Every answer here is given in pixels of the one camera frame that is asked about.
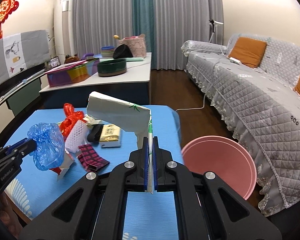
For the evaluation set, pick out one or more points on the grey covered television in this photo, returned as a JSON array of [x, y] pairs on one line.
[[22, 51]]

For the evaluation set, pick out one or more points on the white standing air conditioner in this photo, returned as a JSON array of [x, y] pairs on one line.
[[63, 29]]

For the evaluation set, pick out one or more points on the white dark coffee table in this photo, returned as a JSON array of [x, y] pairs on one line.
[[132, 86]]

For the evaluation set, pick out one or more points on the pink plastic basin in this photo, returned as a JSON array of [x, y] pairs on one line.
[[224, 157]]

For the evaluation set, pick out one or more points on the black small pouch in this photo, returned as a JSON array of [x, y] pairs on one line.
[[95, 134]]

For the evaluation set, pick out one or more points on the pink fabric bag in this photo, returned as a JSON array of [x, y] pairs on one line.
[[136, 44]]

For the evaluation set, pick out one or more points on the green round tin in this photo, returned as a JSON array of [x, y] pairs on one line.
[[111, 67]]

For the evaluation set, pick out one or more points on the red white carton box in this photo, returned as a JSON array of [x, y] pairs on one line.
[[63, 169]]

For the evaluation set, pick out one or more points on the grey quilted sofa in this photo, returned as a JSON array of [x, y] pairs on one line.
[[261, 108]]

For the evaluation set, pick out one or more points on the yellow tissue pack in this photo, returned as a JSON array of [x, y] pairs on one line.
[[110, 136]]

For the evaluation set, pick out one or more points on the tv cabinet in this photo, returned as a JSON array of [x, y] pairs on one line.
[[20, 102]]

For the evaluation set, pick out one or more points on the cream paper scrap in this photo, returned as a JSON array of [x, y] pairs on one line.
[[90, 121]]

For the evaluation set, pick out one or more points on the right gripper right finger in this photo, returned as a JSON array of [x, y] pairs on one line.
[[207, 208]]

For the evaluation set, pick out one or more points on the white floor lamp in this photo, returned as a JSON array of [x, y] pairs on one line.
[[214, 24]]

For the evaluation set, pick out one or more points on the red chinese knot decoration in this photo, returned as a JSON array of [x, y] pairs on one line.
[[7, 7]]

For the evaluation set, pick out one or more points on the left hand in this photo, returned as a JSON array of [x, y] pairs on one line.
[[9, 217]]

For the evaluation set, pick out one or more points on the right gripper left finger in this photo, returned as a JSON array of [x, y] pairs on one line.
[[95, 206]]

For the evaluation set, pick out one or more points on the blue plastic bag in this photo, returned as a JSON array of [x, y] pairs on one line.
[[50, 149]]

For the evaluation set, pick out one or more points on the stacked coloured bowls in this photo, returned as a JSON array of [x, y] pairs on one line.
[[107, 51]]

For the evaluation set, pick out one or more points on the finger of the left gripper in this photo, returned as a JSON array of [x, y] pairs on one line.
[[23, 147]]

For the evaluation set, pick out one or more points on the white foam fruit net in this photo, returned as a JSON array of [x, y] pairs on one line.
[[76, 137]]

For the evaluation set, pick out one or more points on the blue table mat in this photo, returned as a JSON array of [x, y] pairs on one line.
[[148, 215]]

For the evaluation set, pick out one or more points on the teal curtain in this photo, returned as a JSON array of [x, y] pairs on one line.
[[143, 18]]

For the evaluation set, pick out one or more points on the black hat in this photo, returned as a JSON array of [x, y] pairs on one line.
[[122, 51]]

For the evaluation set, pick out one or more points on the grey curtain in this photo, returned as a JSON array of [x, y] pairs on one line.
[[96, 22]]

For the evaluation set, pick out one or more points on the colourful rectangular box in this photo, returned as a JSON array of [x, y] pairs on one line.
[[71, 73]]

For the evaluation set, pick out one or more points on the purple checkered wrapper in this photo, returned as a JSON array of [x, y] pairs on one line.
[[89, 159]]

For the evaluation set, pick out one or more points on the brown teapot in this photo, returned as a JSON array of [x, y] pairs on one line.
[[71, 58]]

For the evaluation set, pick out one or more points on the red plastic bag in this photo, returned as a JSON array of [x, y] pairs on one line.
[[71, 117]]

